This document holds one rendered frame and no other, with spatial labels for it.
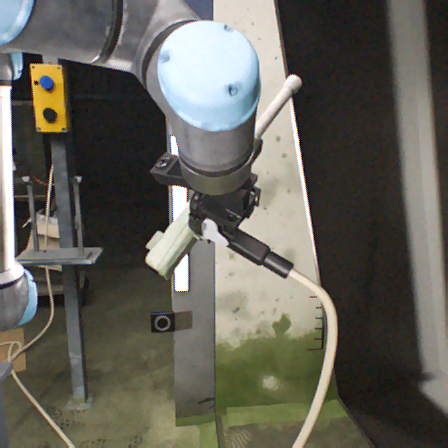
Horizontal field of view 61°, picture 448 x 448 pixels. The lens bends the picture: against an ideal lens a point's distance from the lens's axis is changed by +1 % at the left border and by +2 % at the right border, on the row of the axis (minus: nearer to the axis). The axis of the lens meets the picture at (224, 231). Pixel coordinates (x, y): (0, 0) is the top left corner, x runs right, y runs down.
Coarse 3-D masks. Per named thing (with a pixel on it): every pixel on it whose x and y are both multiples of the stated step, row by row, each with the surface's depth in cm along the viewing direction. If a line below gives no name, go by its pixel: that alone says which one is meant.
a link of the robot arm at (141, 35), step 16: (128, 0) 34; (144, 0) 35; (160, 0) 37; (176, 0) 38; (128, 16) 34; (144, 16) 35; (160, 16) 36; (176, 16) 36; (192, 16) 37; (128, 32) 35; (144, 32) 36; (160, 32) 35; (128, 48) 36; (144, 48) 36; (112, 64) 37; (128, 64) 38; (144, 64) 37; (144, 80) 38
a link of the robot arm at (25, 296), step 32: (0, 64) 76; (0, 96) 78; (0, 128) 80; (0, 160) 82; (0, 192) 84; (0, 224) 87; (0, 256) 89; (0, 288) 90; (32, 288) 98; (0, 320) 92
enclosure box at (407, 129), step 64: (320, 0) 93; (384, 0) 95; (320, 64) 96; (384, 64) 98; (320, 128) 99; (384, 128) 102; (320, 192) 103; (384, 192) 106; (320, 256) 106; (384, 256) 110; (384, 320) 114; (384, 384) 118
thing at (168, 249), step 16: (288, 80) 76; (288, 96) 76; (272, 112) 73; (256, 128) 72; (256, 144) 69; (176, 224) 63; (160, 240) 62; (176, 240) 62; (192, 240) 63; (208, 240) 65; (240, 240) 63; (256, 240) 63; (160, 256) 61; (176, 256) 61; (256, 256) 62; (272, 256) 62; (160, 272) 62; (288, 272) 61
